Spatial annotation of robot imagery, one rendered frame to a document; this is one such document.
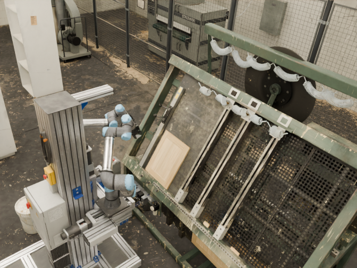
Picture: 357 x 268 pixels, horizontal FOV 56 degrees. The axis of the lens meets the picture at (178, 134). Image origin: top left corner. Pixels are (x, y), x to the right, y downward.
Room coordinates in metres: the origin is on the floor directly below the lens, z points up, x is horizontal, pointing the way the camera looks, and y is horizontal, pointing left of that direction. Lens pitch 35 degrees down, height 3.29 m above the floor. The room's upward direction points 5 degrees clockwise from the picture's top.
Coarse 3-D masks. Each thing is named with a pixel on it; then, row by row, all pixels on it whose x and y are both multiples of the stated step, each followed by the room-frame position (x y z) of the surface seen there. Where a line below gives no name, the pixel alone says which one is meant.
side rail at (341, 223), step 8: (352, 200) 1.69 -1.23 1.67; (344, 208) 1.67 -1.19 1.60; (352, 208) 1.65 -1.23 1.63; (344, 216) 1.64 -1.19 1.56; (352, 216) 1.62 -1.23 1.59; (336, 224) 1.62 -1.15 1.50; (344, 224) 1.60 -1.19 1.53; (328, 232) 1.60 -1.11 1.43; (336, 232) 1.58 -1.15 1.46; (344, 232) 1.62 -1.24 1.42; (328, 240) 1.56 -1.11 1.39; (336, 240) 1.55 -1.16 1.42; (320, 248) 1.54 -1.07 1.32; (328, 248) 1.52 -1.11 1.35; (312, 256) 1.52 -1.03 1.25; (320, 256) 1.50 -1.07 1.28; (312, 264) 1.48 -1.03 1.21; (320, 264) 1.52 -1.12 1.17
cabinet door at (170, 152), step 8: (168, 136) 2.82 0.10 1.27; (160, 144) 2.81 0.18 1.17; (168, 144) 2.76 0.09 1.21; (176, 144) 2.71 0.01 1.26; (184, 144) 2.67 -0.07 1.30; (160, 152) 2.75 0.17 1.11; (168, 152) 2.70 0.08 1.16; (176, 152) 2.66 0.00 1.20; (184, 152) 2.61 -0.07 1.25; (152, 160) 2.74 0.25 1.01; (160, 160) 2.69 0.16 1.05; (168, 160) 2.64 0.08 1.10; (176, 160) 2.60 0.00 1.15; (152, 168) 2.68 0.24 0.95; (160, 168) 2.63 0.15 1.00; (168, 168) 2.58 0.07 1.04; (176, 168) 2.54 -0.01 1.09; (152, 176) 2.61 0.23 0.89; (160, 176) 2.57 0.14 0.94; (168, 176) 2.52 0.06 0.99; (168, 184) 2.47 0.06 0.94
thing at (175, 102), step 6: (180, 96) 3.05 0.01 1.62; (174, 102) 3.02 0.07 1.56; (174, 108) 3.01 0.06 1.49; (168, 120) 2.96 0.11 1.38; (162, 126) 2.92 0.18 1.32; (156, 132) 2.90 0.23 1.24; (162, 132) 2.91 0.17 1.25; (156, 138) 2.86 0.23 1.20; (150, 144) 2.85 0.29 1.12; (150, 150) 2.81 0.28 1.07; (144, 156) 2.79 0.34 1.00; (144, 162) 2.76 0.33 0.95
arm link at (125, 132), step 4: (124, 124) 2.16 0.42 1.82; (128, 124) 2.16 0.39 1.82; (120, 128) 2.13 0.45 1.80; (124, 128) 2.13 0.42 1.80; (128, 128) 2.14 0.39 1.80; (116, 132) 2.10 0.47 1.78; (120, 132) 2.10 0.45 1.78; (124, 132) 2.10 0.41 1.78; (128, 132) 2.10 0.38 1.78; (120, 136) 2.10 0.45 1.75; (124, 136) 2.08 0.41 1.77; (128, 136) 2.08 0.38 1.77
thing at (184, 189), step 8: (232, 88) 2.69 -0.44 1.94; (224, 96) 2.55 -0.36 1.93; (232, 96) 2.64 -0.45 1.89; (224, 104) 2.55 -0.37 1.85; (224, 112) 2.62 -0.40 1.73; (232, 112) 2.63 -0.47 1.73; (224, 120) 2.57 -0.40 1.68; (216, 128) 2.56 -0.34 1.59; (224, 128) 2.58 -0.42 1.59; (216, 136) 2.52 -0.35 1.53; (208, 144) 2.51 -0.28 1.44; (200, 152) 2.47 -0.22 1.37; (208, 152) 2.46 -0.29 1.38; (200, 160) 2.42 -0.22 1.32; (192, 168) 2.41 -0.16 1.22; (200, 168) 2.41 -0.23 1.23; (192, 176) 2.35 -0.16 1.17; (184, 184) 2.34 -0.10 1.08; (192, 184) 2.36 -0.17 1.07; (184, 192) 2.29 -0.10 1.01; (176, 200) 2.26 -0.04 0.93
